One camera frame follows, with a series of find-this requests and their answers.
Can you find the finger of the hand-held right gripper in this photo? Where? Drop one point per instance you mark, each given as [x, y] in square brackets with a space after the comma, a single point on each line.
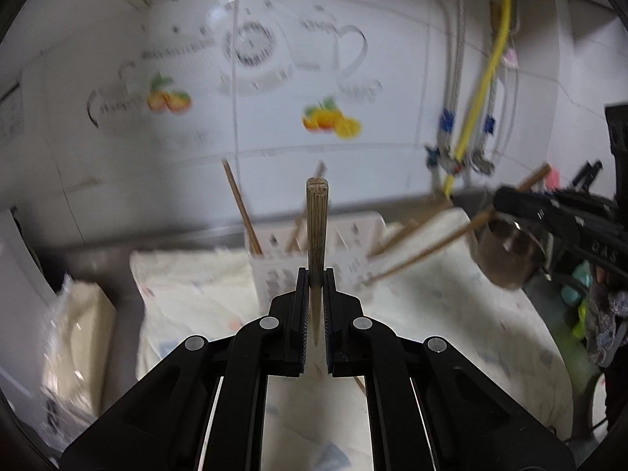
[530, 206]
[588, 176]

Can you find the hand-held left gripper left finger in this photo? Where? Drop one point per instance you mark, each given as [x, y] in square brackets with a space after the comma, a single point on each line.
[301, 319]

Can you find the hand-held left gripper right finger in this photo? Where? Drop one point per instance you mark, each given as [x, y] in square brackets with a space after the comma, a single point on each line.
[332, 319]

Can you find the beige plastic utensil holder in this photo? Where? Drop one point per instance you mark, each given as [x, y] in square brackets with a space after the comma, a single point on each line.
[279, 277]

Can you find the brown wooden chopstick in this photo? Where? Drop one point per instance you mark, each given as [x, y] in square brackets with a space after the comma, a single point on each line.
[240, 206]
[431, 245]
[316, 235]
[412, 228]
[297, 238]

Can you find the person's right forearm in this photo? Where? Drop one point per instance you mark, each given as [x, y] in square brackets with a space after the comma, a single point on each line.
[608, 314]

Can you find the pink bottle brush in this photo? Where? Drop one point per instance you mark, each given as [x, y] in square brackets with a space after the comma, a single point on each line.
[552, 179]

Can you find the stainless steel pot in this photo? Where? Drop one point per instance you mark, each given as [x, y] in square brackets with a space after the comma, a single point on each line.
[505, 260]

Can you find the metal angle valve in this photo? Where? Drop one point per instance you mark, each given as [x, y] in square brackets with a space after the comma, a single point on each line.
[483, 164]

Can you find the teal plastic cup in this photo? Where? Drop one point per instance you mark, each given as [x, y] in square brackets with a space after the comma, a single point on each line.
[576, 284]

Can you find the quilted printed mat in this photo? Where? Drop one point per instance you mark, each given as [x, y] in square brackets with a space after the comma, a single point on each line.
[196, 304]

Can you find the pink paper label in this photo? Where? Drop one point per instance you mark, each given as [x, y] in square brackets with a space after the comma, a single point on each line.
[511, 59]

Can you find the beige box in plastic bag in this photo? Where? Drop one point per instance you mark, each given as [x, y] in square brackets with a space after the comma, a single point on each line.
[83, 333]

